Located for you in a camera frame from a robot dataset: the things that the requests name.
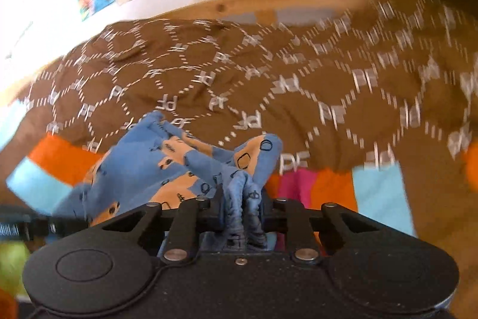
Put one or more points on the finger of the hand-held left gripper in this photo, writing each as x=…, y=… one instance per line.
x=22, y=227

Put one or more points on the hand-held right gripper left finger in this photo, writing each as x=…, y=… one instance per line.
x=218, y=214

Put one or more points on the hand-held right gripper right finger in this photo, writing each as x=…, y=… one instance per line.
x=267, y=218

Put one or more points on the blue and orange printed pants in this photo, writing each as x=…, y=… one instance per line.
x=142, y=162

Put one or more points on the brown patterned blanket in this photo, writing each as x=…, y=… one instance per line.
x=261, y=91

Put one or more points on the plain brown bed sheet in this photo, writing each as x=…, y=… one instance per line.
x=429, y=214

